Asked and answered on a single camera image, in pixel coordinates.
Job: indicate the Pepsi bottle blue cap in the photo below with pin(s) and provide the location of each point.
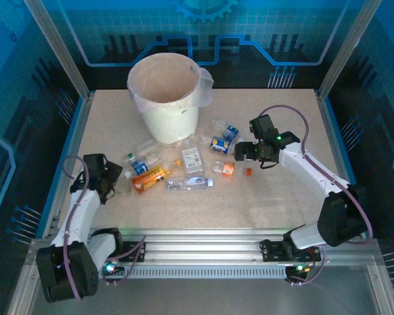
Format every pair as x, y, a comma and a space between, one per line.
220, 145

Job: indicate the small lit controller board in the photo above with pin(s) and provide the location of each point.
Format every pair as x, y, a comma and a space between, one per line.
298, 268
111, 268

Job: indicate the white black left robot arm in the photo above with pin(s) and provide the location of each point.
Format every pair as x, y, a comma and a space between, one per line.
75, 216

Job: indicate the crushed clear water bottle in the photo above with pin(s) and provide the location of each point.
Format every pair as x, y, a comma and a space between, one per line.
190, 183

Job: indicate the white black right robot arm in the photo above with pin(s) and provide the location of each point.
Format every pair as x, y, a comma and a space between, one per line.
308, 170

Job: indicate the clear bottle orange label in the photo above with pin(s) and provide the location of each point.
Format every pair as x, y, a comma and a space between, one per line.
229, 168

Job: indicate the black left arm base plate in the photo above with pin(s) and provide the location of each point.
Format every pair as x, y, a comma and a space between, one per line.
134, 252

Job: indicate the clear capless plastic bottle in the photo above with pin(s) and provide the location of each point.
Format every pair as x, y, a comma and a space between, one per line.
146, 145

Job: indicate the aluminium frame post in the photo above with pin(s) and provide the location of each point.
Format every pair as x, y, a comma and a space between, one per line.
346, 46
54, 42

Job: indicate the white ribbed plastic bin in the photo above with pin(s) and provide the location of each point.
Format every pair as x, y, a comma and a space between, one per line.
170, 121

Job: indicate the wide aluminium mounting beam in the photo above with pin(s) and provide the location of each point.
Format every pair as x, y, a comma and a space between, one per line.
200, 243

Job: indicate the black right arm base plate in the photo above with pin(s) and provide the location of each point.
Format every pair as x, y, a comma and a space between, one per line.
271, 251

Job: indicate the clear bottle white label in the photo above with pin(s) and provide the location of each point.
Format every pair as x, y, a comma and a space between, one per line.
192, 159

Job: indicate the aluminium side rail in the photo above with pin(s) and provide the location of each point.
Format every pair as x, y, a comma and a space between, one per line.
82, 124
324, 113

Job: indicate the blue label bottle white cap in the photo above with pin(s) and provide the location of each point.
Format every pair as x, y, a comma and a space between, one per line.
139, 167

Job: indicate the clear bottle dark blue label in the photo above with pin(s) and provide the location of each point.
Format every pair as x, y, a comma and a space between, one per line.
229, 132

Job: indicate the orange juice bottle orange cap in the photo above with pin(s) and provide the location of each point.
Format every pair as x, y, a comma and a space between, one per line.
149, 178

